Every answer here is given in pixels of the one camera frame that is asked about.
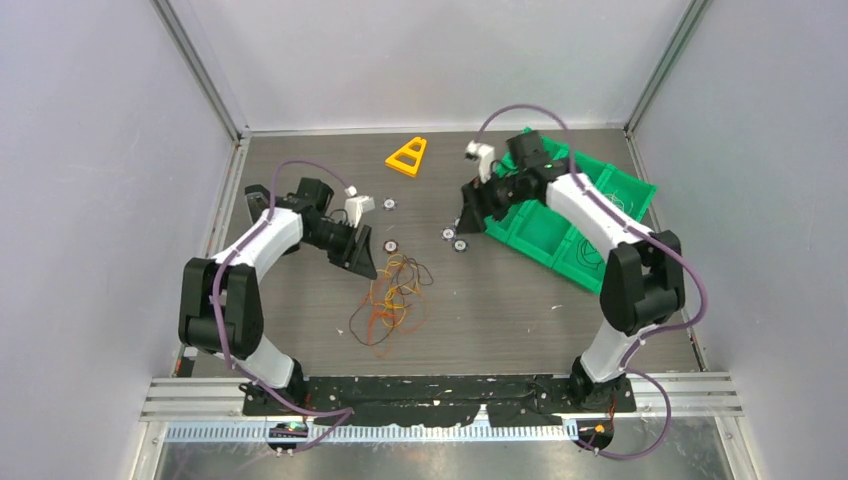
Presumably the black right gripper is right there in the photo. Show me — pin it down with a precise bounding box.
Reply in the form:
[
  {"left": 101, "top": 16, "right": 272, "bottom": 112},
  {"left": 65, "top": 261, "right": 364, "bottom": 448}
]
[{"left": 457, "top": 167, "right": 533, "bottom": 235}]

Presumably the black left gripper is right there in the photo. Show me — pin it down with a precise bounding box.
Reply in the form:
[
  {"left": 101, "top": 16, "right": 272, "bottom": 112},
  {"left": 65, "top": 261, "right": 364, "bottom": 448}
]
[{"left": 303, "top": 219, "right": 377, "bottom": 279}]

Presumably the coloured wire bundle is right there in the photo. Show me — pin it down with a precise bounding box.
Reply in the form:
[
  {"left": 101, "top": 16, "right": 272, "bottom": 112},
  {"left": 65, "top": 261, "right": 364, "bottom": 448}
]
[{"left": 347, "top": 253, "right": 435, "bottom": 359}]

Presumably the black wire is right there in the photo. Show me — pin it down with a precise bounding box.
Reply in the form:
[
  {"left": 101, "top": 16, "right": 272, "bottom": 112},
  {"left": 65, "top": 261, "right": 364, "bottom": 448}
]
[{"left": 573, "top": 238, "right": 605, "bottom": 272}]

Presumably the white wire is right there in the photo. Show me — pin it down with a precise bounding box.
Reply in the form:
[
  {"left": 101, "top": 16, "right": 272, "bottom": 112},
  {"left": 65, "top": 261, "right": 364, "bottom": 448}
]
[{"left": 606, "top": 192, "right": 637, "bottom": 219}]

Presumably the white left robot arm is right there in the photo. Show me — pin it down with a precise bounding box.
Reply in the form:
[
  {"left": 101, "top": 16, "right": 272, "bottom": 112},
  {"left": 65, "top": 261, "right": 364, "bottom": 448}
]
[{"left": 178, "top": 178, "right": 377, "bottom": 414}]

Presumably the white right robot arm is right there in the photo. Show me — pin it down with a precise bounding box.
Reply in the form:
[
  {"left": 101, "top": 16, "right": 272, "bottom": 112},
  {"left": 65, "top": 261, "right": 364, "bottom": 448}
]
[{"left": 456, "top": 130, "right": 685, "bottom": 411}]

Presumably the round token middle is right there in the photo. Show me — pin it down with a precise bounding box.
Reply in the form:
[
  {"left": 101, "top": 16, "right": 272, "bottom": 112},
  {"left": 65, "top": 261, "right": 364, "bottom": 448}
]
[{"left": 441, "top": 227, "right": 456, "bottom": 242}]

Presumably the brown round token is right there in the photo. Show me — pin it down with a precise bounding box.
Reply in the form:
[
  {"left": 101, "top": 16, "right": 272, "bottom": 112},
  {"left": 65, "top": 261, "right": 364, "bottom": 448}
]
[{"left": 383, "top": 240, "right": 399, "bottom": 254}]

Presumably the green compartment bin tray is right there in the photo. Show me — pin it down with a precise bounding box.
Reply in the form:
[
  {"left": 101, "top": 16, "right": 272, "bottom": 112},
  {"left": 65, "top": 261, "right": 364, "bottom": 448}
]
[{"left": 485, "top": 152, "right": 657, "bottom": 294}]

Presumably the yellow triangular plastic piece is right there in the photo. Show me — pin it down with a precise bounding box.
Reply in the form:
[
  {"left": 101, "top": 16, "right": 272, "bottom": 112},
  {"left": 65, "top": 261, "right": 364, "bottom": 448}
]
[{"left": 384, "top": 136, "right": 428, "bottom": 178}]

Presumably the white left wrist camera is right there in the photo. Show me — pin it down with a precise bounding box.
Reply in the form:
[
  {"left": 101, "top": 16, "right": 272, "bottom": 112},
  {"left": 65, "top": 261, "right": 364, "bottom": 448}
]
[{"left": 344, "top": 185, "right": 375, "bottom": 228}]

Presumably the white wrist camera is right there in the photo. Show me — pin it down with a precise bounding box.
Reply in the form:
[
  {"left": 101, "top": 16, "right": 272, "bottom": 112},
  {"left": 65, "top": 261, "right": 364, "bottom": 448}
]
[
  {"left": 344, "top": 185, "right": 375, "bottom": 228},
  {"left": 464, "top": 141, "right": 496, "bottom": 183}
]

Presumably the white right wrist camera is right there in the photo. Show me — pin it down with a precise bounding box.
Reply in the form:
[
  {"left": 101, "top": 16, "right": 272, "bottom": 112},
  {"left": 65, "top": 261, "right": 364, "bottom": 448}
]
[{"left": 464, "top": 141, "right": 496, "bottom": 183}]

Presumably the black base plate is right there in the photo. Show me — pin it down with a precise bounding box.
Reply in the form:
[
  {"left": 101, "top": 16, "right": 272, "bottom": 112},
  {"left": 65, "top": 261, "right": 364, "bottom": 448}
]
[{"left": 280, "top": 374, "right": 636, "bottom": 428}]

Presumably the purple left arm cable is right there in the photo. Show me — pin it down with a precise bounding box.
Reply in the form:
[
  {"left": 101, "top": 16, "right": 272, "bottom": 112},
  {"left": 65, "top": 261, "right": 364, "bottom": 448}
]
[{"left": 209, "top": 159, "right": 359, "bottom": 453}]

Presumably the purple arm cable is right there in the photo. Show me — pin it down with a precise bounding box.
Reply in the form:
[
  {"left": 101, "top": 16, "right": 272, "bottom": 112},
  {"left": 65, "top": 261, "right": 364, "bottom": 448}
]
[
  {"left": 475, "top": 103, "right": 710, "bottom": 463},
  {"left": 209, "top": 159, "right": 359, "bottom": 453}
]

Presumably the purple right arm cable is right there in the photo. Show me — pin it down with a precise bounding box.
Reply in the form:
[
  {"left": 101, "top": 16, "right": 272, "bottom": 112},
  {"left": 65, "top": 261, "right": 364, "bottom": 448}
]
[{"left": 475, "top": 103, "right": 710, "bottom": 463}]

